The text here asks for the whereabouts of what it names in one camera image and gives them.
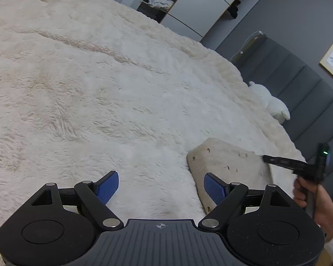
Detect person's right hand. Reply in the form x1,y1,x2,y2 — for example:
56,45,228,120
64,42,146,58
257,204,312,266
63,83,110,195
293,176,333,229

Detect cream fluffy blanket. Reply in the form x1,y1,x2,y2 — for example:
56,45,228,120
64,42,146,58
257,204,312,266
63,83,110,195
0,0,308,264

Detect white wardrobe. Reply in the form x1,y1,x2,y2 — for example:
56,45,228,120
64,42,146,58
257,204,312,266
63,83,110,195
136,0,267,38

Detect grey padded headboard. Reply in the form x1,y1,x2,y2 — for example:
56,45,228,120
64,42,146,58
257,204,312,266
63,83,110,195
230,35,333,183

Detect white plush toy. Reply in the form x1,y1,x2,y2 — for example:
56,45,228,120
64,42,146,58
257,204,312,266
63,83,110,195
248,81,291,121

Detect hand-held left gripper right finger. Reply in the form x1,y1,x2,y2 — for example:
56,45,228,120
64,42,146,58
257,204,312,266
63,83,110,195
198,172,293,229

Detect beige pillow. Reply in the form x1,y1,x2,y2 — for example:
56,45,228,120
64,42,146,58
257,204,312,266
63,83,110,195
187,138,276,214

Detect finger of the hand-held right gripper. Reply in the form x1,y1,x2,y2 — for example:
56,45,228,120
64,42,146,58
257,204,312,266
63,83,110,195
262,155,309,176

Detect clear plastic chair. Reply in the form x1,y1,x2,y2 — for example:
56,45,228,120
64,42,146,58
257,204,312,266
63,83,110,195
230,30,267,63

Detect black hanging garment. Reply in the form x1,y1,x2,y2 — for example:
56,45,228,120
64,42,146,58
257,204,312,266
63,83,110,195
227,0,241,19

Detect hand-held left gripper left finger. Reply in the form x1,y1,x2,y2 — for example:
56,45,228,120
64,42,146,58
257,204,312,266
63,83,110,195
30,171,123,230

